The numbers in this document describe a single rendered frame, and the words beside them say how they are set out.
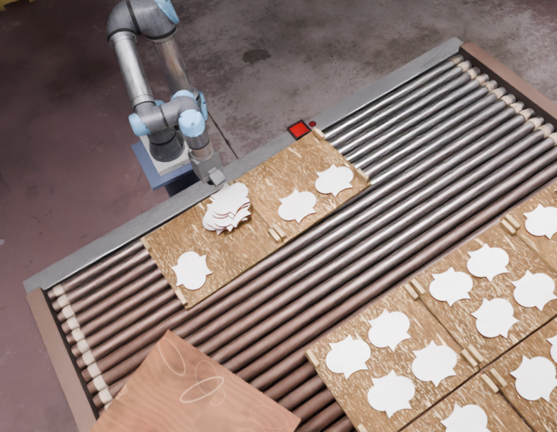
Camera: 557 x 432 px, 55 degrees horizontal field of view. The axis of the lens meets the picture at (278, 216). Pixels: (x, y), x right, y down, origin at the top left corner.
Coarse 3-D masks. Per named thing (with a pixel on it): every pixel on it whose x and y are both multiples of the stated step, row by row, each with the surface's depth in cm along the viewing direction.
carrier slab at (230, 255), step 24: (216, 192) 209; (192, 216) 204; (168, 240) 199; (192, 240) 198; (216, 240) 197; (240, 240) 196; (264, 240) 195; (168, 264) 194; (216, 264) 192; (240, 264) 191; (216, 288) 187
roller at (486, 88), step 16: (464, 96) 223; (480, 96) 223; (448, 112) 219; (416, 128) 216; (400, 144) 215; (368, 160) 211; (160, 288) 192; (128, 304) 189; (96, 320) 187; (112, 320) 189; (80, 336) 185
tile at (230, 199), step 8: (232, 184) 200; (240, 184) 200; (224, 192) 199; (232, 192) 198; (240, 192) 198; (248, 192) 198; (216, 200) 197; (224, 200) 197; (232, 200) 196; (240, 200) 196; (248, 200) 196; (216, 208) 195; (224, 208) 195; (232, 208) 194
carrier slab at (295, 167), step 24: (312, 144) 216; (264, 168) 212; (288, 168) 211; (312, 168) 210; (264, 192) 206; (288, 192) 205; (312, 192) 204; (360, 192) 203; (264, 216) 200; (312, 216) 198; (288, 240) 194
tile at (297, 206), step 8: (296, 192) 203; (304, 192) 203; (280, 200) 202; (288, 200) 202; (296, 200) 201; (304, 200) 201; (312, 200) 201; (280, 208) 200; (288, 208) 200; (296, 208) 199; (304, 208) 199; (312, 208) 199; (280, 216) 198; (288, 216) 198; (296, 216) 198; (304, 216) 197
